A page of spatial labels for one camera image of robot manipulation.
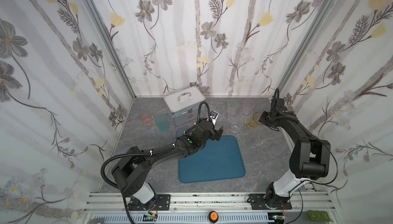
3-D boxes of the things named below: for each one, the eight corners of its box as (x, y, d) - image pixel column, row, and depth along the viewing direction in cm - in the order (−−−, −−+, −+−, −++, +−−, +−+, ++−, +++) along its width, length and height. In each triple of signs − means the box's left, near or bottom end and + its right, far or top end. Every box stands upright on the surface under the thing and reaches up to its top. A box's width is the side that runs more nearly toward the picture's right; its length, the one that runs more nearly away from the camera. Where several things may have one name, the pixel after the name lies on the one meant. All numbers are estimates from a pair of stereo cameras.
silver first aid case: (175, 129, 103) (172, 114, 89) (166, 112, 112) (162, 96, 99) (206, 115, 110) (207, 99, 97) (195, 100, 120) (195, 84, 106)
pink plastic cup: (138, 125, 106) (136, 123, 103) (142, 113, 112) (140, 111, 110) (150, 126, 106) (149, 123, 103) (153, 114, 112) (152, 111, 110)
